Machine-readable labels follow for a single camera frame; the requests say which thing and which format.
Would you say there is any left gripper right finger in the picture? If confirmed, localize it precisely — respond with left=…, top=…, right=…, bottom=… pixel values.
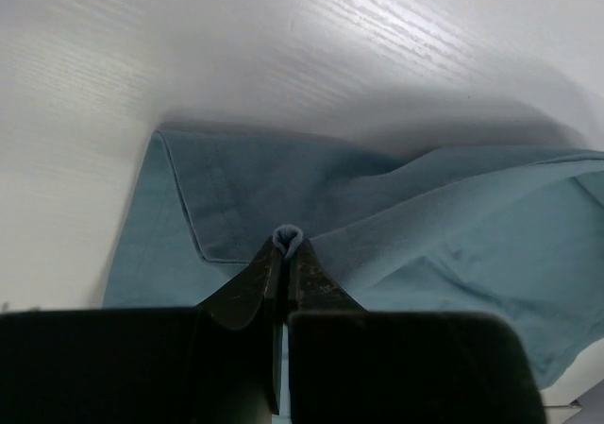
left=288, top=242, right=546, bottom=423

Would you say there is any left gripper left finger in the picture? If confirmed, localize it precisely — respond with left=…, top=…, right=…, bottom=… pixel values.
left=1, top=241, right=283, bottom=423

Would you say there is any grey-blue t-shirt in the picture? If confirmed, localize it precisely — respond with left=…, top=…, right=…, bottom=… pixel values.
left=104, top=129, right=603, bottom=388

